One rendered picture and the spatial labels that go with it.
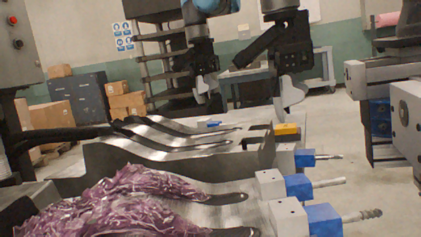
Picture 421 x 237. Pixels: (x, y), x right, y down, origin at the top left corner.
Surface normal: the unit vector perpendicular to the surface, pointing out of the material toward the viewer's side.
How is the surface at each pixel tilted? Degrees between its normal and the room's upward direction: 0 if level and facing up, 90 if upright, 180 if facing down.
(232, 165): 90
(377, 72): 90
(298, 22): 90
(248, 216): 0
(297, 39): 90
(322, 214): 0
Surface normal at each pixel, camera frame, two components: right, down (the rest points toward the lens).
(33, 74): 0.95, -0.10
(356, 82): -0.25, 0.24
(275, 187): 0.02, 0.20
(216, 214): 0.03, -0.98
